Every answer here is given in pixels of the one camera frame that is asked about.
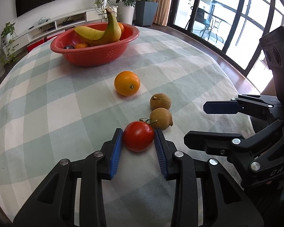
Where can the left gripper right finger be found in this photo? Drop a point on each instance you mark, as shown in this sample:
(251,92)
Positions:
(224,202)

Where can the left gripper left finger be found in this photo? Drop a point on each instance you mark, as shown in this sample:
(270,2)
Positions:
(53,201)

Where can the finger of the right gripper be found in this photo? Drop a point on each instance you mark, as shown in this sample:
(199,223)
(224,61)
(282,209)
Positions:
(233,145)
(236,106)

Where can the brown kiwi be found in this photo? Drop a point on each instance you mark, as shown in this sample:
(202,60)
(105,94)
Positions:
(160,100)
(161,118)

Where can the red tomato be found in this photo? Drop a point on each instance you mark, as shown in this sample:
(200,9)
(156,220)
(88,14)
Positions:
(138,136)

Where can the orange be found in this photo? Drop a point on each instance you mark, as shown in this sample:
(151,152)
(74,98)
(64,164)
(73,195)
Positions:
(127,83)
(121,27)

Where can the checkered tablecloth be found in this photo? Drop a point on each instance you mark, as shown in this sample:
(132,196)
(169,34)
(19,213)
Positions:
(51,109)

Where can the balcony chair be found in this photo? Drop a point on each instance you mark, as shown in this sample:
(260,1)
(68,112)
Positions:
(207,26)

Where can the tall plant blue pot right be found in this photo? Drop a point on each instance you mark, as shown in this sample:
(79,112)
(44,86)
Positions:
(145,11)

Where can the beige curtain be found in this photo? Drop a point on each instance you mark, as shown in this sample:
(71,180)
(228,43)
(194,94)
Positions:
(162,14)

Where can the orange in bowl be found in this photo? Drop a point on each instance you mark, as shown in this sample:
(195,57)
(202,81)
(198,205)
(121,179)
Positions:
(121,27)

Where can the yellow banana bunch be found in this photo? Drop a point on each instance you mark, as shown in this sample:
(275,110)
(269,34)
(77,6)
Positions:
(95,37)

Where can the red plastic fruit bowl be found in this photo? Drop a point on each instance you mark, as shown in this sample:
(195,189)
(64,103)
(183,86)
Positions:
(95,55)

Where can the pothos on console left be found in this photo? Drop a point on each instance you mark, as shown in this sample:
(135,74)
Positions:
(8,36)

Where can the plant in white pot right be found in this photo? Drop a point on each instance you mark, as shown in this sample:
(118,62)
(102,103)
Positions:
(126,10)

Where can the dark plum in bowl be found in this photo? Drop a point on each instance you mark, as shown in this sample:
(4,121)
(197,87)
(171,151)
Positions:
(69,47)

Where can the red storage box left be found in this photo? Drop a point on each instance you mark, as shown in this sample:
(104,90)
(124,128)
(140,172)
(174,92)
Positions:
(33,45)

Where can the small tangerine in bowl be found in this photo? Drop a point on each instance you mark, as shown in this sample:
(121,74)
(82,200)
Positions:
(82,45)

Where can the white tv console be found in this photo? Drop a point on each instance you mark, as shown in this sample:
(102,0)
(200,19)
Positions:
(54,25)

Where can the hanging pothos on console right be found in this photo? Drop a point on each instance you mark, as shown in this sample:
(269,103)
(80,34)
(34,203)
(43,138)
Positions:
(100,6)

